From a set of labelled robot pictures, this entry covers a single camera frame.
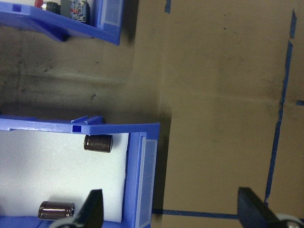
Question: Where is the blue bin with capacitors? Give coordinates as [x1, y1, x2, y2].
[0, 115, 161, 228]

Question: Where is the blue bin with button switches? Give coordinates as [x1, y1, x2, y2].
[0, 0, 124, 46]

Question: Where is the red mushroom push button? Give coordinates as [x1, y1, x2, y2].
[34, 0, 91, 24]

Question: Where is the dark brown cylindrical capacitor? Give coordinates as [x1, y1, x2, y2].
[84, 133, 114, 154]
[38, 200, 76, 220]

